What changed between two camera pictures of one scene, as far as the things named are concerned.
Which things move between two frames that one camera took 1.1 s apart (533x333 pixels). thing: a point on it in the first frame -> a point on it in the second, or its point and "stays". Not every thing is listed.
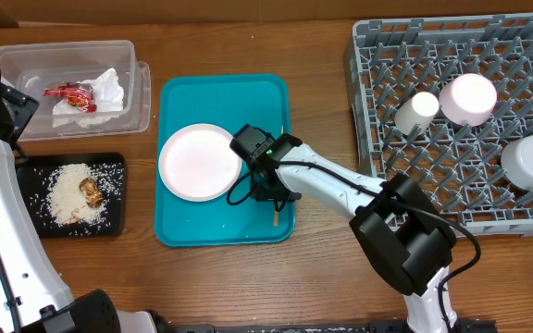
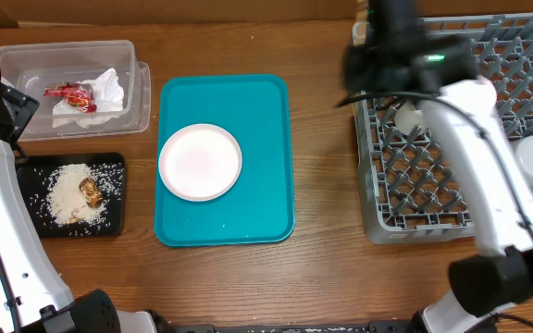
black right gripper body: [268, 191] -> [388, 23]
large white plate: [197, 163] stays
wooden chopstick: [276, 213] -> [362, 16]
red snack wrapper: [80, 95] stays
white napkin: [108, 99] stays
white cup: [420, 109] stays
